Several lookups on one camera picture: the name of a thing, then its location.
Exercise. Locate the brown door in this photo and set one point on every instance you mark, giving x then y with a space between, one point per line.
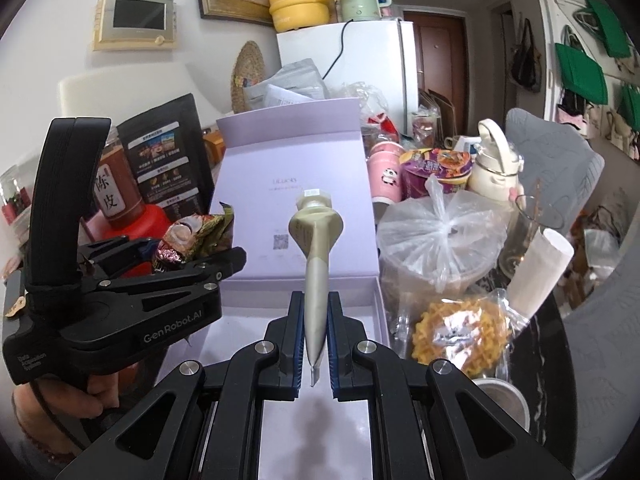
440 60

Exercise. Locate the black snack bag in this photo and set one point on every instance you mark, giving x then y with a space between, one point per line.
165 160

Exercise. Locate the clear drinking glass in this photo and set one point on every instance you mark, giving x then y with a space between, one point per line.
520 230

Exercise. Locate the cream water bottle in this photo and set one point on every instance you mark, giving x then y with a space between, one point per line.
492 170

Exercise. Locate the metal bowl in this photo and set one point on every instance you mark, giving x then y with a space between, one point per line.
500 400

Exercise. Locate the gold foil snack packet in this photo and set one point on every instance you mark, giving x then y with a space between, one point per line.
215 232

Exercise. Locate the woven trivet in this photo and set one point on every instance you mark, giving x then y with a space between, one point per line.
247 75

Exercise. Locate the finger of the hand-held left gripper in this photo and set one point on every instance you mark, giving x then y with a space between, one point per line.
200 272
120 256

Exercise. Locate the yellow pot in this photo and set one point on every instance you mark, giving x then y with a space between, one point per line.
295 5

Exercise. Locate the person's left hand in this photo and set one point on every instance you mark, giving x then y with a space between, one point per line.
95 395

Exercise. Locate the beige cone-shaped pouch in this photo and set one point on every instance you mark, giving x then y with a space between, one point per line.
316 280

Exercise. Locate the wall intercom panel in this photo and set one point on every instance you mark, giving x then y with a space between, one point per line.
137 15

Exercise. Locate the black handbag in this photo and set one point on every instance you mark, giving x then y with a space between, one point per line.
525 65

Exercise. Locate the purple instant noodle cup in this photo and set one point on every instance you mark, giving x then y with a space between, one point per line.
435 170

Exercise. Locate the green tote bag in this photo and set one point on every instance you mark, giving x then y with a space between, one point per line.
580 72
607 25
630 102

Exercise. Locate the container in clear plastic bag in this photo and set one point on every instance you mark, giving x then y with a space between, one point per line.
425 240

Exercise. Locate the grey chair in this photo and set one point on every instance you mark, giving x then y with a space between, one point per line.
605 335
555 150

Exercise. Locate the lavender gift box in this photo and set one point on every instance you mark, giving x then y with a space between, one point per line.
260 185

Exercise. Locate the grey plastic package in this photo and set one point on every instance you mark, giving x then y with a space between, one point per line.
300 77

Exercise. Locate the clear plastic bag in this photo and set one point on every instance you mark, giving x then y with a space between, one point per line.
367 97

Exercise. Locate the pink panda cup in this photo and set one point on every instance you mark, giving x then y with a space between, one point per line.
387 175

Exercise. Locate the white refrigerator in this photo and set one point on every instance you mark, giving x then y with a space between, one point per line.
375 60

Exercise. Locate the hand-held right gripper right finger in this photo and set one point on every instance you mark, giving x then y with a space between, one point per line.
334 345

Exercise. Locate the bag of waffle cookies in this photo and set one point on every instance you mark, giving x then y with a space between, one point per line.
455 335

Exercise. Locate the white paper roll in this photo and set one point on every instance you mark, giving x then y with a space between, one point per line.
542 270

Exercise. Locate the brown foil candy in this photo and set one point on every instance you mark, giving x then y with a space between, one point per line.
170 258

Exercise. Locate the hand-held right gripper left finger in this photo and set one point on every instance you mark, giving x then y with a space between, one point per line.
297 345

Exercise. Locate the amber jar with white label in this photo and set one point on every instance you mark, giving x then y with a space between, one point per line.
117 200

